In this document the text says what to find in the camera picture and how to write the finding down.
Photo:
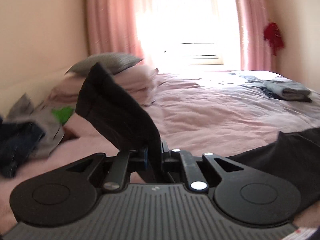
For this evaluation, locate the grey checked pillow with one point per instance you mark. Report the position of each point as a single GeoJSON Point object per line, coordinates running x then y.
{"type": "Point", "coordinates": [114, 62]}

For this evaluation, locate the pink pillow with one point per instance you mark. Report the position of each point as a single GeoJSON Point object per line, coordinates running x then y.
{"type": "Point", "coordinates": [139, 81]}

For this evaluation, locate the light blue folded garment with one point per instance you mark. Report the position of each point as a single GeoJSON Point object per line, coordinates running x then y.
{"type": "Point", "coordinates": [253, 79]}

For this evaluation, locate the dark blue garment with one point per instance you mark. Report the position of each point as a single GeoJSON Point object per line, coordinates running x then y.
{"type": "Point", "coordinates": [18, 141]}

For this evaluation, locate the red hanging cloth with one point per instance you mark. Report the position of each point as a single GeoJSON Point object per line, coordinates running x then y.
{"type": "Point", "coordinates": [273, 36]}

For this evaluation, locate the right pink curtain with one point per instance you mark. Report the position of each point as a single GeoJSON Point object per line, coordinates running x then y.
{"type": "Point", "coordinates": [254, 16]}

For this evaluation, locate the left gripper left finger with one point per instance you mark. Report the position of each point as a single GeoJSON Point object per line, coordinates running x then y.
{"type": "Point", "coordinates": [139, 157]}

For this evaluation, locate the pink curtain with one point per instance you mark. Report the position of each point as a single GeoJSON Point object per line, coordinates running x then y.
{"type": "Point", "coordinates": [254, 16]}
{"type": "Point", "coordinates": [118, 26]}

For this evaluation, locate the green garment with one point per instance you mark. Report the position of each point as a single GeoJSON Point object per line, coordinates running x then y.
{"type": "Point", "coordinates": [63, 114]}

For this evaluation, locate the dark maroon garment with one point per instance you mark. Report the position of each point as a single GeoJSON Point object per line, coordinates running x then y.
{"type": "Point", "coordinates": [68, 134]}

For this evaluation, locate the folded grey garment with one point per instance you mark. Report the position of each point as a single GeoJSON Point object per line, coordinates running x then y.
{"type": "Point", "coordinates": [288, 89]}

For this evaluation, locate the left pink curtain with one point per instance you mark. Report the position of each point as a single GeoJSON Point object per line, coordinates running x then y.
{"type": "Point", "coordinates": [118, 26]}

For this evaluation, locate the pink duvet cover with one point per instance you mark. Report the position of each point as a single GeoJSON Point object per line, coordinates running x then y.
{"type": "Point", "coordinates": [220, 113]}

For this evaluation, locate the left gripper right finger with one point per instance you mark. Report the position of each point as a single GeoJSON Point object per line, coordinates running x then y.
{"type": "Point", "coordinates": [166, 153]}

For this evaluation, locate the grey garment pile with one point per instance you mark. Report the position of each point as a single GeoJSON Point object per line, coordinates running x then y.
{"type": "Point", "coordinates": [24, 110]}

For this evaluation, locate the black trousers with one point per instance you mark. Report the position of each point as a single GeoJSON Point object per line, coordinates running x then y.
{"type": "Point", "coordinates": [118, 117]}

